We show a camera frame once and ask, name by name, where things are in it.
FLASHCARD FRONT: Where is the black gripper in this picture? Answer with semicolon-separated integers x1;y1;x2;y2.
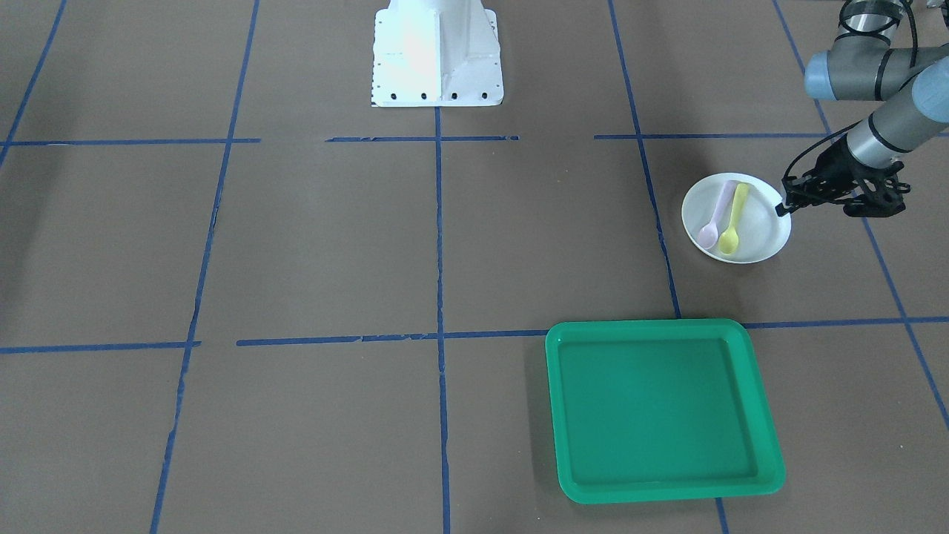
774;138;857;217

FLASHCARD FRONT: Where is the white round plate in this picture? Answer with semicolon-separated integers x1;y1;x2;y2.
679;172;792;264

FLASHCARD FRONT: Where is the yellow plastic spoon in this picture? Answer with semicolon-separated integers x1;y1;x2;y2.
718;182;750;256

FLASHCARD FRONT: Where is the green plastic tray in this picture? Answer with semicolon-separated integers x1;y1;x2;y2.
545;318;786;506

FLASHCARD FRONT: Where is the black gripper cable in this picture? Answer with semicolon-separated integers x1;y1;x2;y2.
781;122;861;186

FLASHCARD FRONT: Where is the pink plastic spoon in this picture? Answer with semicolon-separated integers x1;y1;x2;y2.
697;179;738;250

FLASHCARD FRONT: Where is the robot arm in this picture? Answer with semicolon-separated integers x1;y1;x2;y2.
774;1;948;217

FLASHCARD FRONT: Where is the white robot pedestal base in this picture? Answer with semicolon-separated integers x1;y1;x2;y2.
371;1;505;108

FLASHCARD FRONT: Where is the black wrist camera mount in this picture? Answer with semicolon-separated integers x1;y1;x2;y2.
843;161;911;217

